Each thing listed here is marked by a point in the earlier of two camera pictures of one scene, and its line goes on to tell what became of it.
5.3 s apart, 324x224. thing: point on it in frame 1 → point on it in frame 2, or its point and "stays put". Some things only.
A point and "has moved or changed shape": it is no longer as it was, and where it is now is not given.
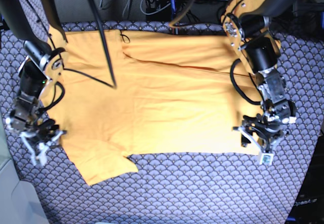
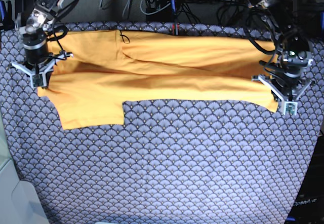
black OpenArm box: (309, 207) stays put
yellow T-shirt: (120, 94) has moved or changed shape
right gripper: (264, 129) → (285, 75)
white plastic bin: (19, 203) stays put
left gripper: (38, 137) → (38, 63)
